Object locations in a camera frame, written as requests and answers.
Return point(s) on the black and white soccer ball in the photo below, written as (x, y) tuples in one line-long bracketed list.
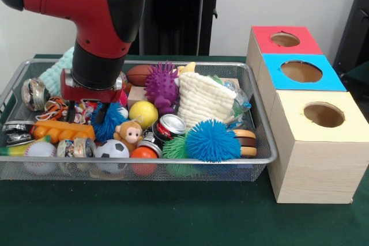
[(112, 149)]

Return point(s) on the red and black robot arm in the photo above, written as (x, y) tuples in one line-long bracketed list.
[(86, 7)]

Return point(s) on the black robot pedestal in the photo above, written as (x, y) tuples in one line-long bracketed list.
[(178, 12)]

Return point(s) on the purple spiky ball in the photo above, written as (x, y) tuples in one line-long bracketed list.
[(161, 84)]

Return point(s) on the mint green knitted cloth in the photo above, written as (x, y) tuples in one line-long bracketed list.
[(52, 79)]

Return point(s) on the white baseball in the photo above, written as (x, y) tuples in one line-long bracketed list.
[(40, 151)]

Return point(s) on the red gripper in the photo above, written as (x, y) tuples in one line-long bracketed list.
[(92, 94)]

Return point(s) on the large green spiky ball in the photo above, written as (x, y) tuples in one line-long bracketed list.
[(176, 148)]

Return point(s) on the plain yellow ball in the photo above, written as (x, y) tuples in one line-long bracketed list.
[(143, 113)]

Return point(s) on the white cloth with colourful shapes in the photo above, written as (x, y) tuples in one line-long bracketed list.
[(83, 112)]

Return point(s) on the large blue spiky ball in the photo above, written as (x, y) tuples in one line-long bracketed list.
[(213, 140)]

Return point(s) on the silver mesh bin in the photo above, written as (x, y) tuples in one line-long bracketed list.
[(259, 168)]

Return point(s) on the wooden burger toy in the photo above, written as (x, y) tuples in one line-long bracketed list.
[(248, 142)]

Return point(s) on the cream knitted cloth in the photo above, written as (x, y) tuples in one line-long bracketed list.
[(201, 102)]

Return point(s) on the wooden box with three holes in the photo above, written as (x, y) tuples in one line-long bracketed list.
[(317, 171)]

